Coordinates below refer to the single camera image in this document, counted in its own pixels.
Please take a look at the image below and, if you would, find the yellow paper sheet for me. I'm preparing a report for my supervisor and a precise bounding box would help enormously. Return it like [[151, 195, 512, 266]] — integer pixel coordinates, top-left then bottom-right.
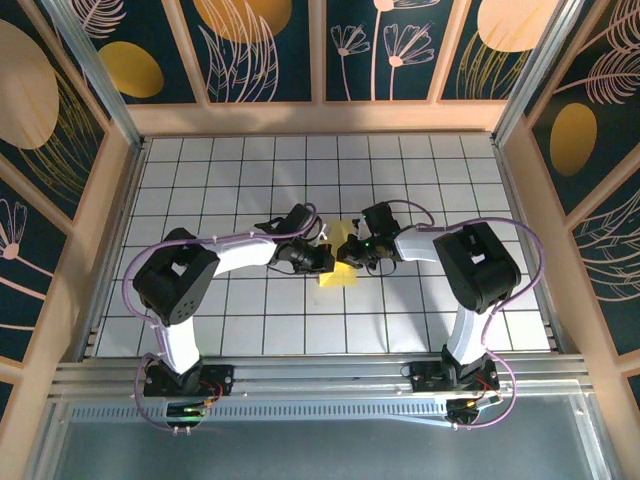
[[318, 219, 359, 290]]

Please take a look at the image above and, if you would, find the white grid mat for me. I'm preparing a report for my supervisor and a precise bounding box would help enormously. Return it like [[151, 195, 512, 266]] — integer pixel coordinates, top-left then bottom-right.
[[94, 135, 554, 357]]

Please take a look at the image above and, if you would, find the black connector board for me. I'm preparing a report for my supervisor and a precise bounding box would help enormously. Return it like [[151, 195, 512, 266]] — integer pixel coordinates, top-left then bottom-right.
[[166, 398, 209, 420]]

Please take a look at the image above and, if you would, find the grey metal tray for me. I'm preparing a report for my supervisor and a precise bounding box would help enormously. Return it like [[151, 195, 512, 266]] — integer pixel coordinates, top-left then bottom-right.
[[29, 379, 614, 480]]

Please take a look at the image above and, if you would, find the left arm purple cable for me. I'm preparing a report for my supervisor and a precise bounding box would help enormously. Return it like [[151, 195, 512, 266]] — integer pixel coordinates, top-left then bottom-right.
[[122, 202, 331, 434]]

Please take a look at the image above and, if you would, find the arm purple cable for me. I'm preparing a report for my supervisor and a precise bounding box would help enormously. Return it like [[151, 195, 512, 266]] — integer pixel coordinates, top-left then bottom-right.
[[122, 202, 331, 434], [384, 199, 546, 431]]

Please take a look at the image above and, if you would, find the aluminium frame rail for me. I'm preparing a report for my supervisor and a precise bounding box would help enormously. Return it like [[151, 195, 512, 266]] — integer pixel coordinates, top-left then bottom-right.
[[48, 353, 594, 399]]

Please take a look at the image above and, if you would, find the aluminium side rail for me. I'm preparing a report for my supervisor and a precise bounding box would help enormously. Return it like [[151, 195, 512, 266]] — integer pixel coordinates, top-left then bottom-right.
[[489, 134, 571, 356], [74, 137, 150, 361]]

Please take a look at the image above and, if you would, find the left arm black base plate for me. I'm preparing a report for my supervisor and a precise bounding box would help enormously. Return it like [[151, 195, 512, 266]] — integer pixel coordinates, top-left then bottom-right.
[[143, 364, 235, 399]]

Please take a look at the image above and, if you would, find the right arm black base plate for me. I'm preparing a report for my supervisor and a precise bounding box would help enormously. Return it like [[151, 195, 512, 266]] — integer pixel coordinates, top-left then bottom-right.
[[409, 360, 500, 394]]

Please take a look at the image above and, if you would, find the slotted grey cable duct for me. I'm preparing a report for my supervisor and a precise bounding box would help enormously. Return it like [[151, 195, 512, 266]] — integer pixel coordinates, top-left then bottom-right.
[[69, 403, 451, 421]]

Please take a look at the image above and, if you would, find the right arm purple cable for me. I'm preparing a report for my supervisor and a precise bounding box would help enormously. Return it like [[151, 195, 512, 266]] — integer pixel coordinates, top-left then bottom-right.
[[384, 199, 546, 431]]

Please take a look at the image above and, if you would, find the aluminium corner post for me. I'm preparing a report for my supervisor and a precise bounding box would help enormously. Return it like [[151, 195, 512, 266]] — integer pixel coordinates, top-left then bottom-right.
[[492, 0, 584, 145], [39, 0, 146, 146]]

